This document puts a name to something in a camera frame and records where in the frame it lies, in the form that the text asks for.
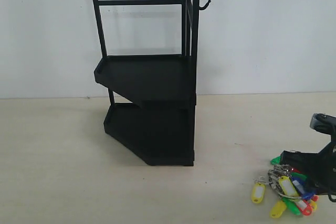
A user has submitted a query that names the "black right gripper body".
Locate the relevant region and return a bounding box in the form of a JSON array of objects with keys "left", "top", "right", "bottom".
[{"left": 316, "top": 142, "right": 336, "bottom": 200}]

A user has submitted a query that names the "colourful key tag bunch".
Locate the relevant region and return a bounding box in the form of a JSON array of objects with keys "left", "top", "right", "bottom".
[{"left": 250, "top": 156, "right": 319, "bottom": 219}]

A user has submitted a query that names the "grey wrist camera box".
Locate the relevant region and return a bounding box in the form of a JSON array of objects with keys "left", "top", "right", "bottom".
[{"left": 310, "top": 113, "right": 335, "bottom": 135}]

